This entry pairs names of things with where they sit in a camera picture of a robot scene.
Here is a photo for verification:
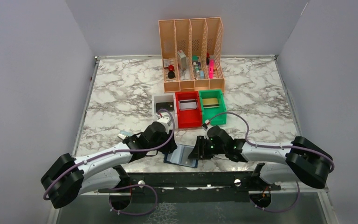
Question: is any green plastic bin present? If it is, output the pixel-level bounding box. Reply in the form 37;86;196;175
199;89;227;125

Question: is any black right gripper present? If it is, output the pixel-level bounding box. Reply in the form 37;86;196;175
188;135;227;159

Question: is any red and black stamp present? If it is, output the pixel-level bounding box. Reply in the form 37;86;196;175
167;65;176;79

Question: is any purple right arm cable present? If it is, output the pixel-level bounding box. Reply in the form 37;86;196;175
203;112;335;214

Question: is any navy blue card holder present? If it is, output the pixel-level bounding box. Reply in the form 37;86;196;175
164;144;198;168

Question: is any gold card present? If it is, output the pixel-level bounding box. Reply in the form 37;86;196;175
202;98;220;108

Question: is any white plastic bin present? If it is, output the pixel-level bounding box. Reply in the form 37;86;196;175
151;93;179;129

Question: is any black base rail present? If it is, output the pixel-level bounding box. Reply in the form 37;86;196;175
98;171;281;203

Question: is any white box in organizer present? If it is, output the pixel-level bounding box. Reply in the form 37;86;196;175
177;50;187;70

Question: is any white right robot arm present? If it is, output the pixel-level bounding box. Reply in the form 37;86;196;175
188;126;334;190

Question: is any red plastic bin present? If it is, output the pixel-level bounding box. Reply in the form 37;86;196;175
175;91;203;128

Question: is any silver card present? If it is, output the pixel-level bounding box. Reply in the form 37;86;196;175
179;99;198;111

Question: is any pink highlighter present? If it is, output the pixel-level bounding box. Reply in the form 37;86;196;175
208;59;214;79

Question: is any light blue stapler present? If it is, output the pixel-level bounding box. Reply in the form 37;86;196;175
117;130;133;140

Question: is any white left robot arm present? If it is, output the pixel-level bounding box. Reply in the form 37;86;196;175
41;118;177;209

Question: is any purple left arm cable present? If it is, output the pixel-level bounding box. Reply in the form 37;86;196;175
43;108;176;217

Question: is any peach desk file organizer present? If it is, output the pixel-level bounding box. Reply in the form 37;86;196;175
158;17;225;93

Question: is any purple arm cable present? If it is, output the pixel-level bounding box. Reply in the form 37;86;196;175
43;108;176;217
203;112;335;214

